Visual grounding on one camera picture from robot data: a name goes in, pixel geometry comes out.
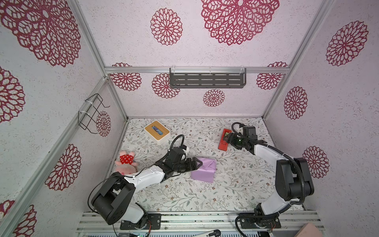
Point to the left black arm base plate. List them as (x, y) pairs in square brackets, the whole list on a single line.
[(148, 222)]

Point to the black knob handle front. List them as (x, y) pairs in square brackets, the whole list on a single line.
[(213, 233)]

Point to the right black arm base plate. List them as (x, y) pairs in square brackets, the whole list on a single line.
[(252, 221)]

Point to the pink wrapping paper sheet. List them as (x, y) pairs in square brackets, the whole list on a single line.
[(206, 171)]

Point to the red tape dispenser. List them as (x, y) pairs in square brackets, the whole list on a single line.
[(223, 145)]

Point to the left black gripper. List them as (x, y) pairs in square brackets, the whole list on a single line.
[(195, 167)]

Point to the pink object bottom right corner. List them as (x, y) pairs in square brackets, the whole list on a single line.
[(309, 230)]

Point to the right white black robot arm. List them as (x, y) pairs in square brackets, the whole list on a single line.
[(293, 180)]

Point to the white box with wooden lid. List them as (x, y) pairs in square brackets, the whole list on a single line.
[(159, 140)]

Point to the black wire wall rack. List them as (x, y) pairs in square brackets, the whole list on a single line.
[(95, 119)]

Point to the pink plush toy red dress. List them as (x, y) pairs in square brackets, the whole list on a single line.
[(126, 164)]

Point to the blue item on wooden lid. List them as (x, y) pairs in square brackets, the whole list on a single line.
[(157, 130)]

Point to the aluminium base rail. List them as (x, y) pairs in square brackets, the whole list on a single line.
[(188, 224)]

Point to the grey slotted wall shelf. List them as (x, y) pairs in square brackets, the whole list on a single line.
[(206, 80)]

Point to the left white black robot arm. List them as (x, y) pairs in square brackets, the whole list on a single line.
[(113, 199)]

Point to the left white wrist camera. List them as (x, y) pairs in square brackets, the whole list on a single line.
[(185, 149)]

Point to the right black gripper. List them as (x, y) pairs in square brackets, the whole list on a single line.
[(231, 140)]

